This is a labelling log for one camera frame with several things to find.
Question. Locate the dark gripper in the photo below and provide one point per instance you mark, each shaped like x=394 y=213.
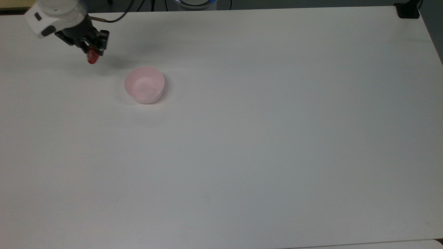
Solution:
x=79 y=34

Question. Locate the red strawberry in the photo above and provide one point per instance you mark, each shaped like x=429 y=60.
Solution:
x=92 y=57

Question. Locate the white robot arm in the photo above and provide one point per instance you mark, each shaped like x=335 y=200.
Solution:
x=55 y=14

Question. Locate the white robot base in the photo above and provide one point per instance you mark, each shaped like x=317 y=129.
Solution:
x=194 y=3

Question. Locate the pink plastic bowl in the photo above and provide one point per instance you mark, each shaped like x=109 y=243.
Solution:
x=144 y=85

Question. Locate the black table corner clamp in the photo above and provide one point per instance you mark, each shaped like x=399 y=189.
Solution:
x=408 y=10

